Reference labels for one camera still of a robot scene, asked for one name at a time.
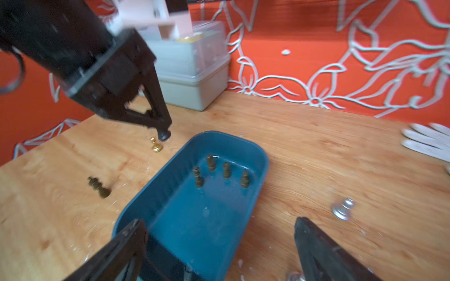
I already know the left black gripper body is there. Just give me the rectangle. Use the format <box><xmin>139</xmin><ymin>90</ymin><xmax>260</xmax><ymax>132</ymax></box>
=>
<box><xmin>57</xmin><ymin>29</ymin><xmax>156</xmax><ymax>119</ymax></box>

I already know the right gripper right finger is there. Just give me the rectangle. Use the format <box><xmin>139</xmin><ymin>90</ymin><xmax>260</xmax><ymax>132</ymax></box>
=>
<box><xmin>294</xmin><ymin>217</ymin><xmax>381</xmax><ymax>281</ymax></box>

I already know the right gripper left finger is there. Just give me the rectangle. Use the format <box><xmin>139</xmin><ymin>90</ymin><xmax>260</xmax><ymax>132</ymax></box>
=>
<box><xmin>66</xmin><ymin>219</ymin><xmax>148</xmax><ymax>281</ymax></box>

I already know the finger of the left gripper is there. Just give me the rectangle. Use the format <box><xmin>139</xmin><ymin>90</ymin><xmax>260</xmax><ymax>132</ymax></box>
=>
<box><xmin>105</xmin><ymin>105</ymin><xmax>165</xmax><ymax>132</ymax></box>
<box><xmin>142</xmin><ymin>68</ymin><xmax>172</xmax><ymax>130</ymax></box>

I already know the gold chess pawn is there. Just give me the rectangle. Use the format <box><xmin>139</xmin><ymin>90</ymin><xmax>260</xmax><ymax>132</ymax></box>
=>
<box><xmin>150</xmin><ymin>137</ymin><xmax>163</xmax><ymax>153</ymax></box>

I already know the teal plastic storage box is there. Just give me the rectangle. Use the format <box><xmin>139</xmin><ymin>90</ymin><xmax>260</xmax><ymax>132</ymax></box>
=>
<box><xmin>112</xmin><ymin>131</ymin><xmax>269</xmax><ymax>281</ymax></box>

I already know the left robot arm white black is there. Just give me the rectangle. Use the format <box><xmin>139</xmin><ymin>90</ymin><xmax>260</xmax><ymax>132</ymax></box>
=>
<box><xmin>1</xmin><ymin>1</ymin><xmax>172</xmax><ymax>141</ymax></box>

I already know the silver chess piece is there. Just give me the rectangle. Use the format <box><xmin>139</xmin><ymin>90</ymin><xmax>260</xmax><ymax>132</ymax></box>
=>
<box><xmin>332</xmin><ymin>198</ymin><xmax>355</xmax><ymax>221</ymax></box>
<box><xmin>287</xmin><ymin>271</ymin><xmax>305</xmax><ymax>281</ymax></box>

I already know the grey lidded storage container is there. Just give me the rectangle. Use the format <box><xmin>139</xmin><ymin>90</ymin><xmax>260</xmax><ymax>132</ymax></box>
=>
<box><xmin>139</xmin><ymin>21</ymin><xmax>230</xmax><ymax>111</ymax></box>

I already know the white work glove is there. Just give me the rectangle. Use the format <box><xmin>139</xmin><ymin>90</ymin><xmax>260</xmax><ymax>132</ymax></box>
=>
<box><xmin>401</xmin><ymin>123</ymin><xmax>450</xmax><ymax>174</ymax></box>

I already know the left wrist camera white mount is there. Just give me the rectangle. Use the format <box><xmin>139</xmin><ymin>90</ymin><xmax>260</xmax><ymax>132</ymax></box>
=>
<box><xmin>105</xmin><ymin>0</ymin><xmax>193</xmax><ymax>40</ymax></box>

